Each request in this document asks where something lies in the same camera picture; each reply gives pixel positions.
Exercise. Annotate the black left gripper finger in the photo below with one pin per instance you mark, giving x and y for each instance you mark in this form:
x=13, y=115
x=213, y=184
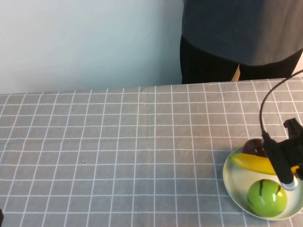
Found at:
x=1, y=215

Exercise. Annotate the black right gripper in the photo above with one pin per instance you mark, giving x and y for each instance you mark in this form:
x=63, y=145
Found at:
x=294, y=149

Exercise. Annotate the yellow banana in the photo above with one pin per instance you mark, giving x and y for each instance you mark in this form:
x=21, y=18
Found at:
x=253, y=163

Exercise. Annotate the green striped round fruit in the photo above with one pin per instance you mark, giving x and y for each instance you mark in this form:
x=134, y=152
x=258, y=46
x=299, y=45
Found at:
x=266, y=198

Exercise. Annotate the dark red apple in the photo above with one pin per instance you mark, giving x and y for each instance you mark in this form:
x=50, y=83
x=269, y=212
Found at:
x=254, y=147

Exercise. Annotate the pale green plate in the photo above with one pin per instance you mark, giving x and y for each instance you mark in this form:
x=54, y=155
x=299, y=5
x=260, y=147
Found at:
x=236, y=184

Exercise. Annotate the grey white-checked tablecloth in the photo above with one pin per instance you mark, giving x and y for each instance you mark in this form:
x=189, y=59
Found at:
x=118, y=146

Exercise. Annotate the black trousers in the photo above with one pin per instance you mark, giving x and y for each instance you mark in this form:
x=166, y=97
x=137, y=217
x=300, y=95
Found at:
x=203, y=66

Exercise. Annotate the grey shirt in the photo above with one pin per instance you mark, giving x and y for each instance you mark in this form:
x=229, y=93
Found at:
x=241, y=28

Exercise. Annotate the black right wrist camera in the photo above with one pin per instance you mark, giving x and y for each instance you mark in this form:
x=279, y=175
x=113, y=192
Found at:
x=279, y=163

